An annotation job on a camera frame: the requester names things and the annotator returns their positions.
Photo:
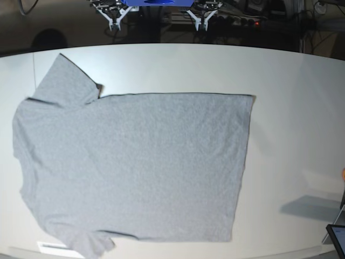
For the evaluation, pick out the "grey T-shirt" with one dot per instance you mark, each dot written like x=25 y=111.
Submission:
x=159 y=167

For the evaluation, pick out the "power strip with red light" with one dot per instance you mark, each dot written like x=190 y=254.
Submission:
x=241 y=21

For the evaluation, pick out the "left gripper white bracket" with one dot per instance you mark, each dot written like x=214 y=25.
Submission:
x=199 y=13

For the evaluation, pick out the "white label strip on table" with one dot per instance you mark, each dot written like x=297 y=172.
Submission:
x=57 y=250

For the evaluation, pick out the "tablet with black frame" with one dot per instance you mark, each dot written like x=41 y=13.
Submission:
x=336 y=234

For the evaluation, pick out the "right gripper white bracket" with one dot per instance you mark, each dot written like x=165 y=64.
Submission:
x=113 y=11

